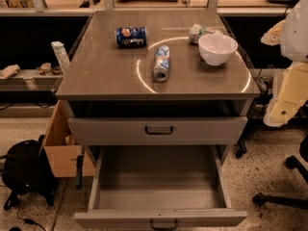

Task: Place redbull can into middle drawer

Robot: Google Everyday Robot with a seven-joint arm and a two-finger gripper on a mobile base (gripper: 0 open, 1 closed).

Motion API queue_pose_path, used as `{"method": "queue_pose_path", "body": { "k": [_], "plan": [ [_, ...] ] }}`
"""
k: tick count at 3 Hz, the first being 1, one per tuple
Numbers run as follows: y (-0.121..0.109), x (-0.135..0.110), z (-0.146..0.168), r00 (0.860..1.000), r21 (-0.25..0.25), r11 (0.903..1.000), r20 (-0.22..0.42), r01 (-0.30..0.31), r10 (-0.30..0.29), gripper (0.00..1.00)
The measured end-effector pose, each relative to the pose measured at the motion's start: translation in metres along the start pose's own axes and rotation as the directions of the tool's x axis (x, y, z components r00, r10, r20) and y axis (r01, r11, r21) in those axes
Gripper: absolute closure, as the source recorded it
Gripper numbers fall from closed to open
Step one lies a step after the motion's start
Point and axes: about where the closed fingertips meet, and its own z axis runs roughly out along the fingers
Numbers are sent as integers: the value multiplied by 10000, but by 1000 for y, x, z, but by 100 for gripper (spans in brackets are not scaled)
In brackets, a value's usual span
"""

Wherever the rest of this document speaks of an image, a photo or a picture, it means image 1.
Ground closed upper grey drawer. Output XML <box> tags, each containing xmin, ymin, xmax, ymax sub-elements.
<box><xmin>68</xmin><ymin>116</ymin><xmax>247</xmax><ymax>145</ymax></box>

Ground grey drawer cabinet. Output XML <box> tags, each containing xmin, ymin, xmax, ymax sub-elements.
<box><xmin>55</xmin><ymin>9</ymin><xmax>262</xmax><ymax>153</ymax></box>

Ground black backpack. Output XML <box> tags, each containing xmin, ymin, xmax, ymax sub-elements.
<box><xmin>0</xmin><ymin>135</ymin><xmax>58</xmax><ymax>211</ymax></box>

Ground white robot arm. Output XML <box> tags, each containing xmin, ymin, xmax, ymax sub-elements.
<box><xmin>261</xmin><ymin>0</ymin><xmax>308</xmax><ymax>127</ymax></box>

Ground black drawer handle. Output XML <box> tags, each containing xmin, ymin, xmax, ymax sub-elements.
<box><xmin>149</xmin><ymin>219</ymin><xmax>178</xmax><ymax>231</ymax></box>
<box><xmin>144</xmin><ymin>126</ymin><xmax>174</xmax><ymax>136</ymax></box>

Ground white bowl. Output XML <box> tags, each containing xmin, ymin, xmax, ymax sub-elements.
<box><xmin>198</xmin><ymin>34</ymin><xmax>238</xmax><ymax>65</ymax></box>

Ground white plastic bottle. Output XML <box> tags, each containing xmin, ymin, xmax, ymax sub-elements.
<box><xmin>51</xmin><ymin>41</ymin><xmax>70</xmax><ymax>74</ymax></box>

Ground black middle drawer handle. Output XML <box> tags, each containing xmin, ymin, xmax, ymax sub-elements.
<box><xmin>149</xmin><ymin>219</ymin><xmax>178</xmax><ymax>231</ymax></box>

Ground blue pepsi can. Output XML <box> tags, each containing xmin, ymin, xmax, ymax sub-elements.
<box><xmin>115</xmin><ymin>27</ymin><xmax>147</xmax><ymax>47</ymax></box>

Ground cardboard box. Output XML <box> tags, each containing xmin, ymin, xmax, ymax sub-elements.
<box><xmin>42</xmin><ymin>101</ymin><xmax>82</xmax><ymax>178</ymax></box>

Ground black upper drawer handle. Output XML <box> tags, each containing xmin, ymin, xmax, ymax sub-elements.
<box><xmin>144</xmin><ymin>126</ymin><xmax>174</xmax><ymax>136</ymax></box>

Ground black office chair base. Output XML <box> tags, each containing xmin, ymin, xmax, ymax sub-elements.
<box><xmin>251</xmin><ymin>135</ymin><xmax>308</xmax><ymax>211</ymax></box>

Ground open middle grey drawer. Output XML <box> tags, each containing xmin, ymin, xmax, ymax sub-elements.
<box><xmin>74</xmin><ymin>145</ymin><xmax>247</xmax><ymax>230</ymax></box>

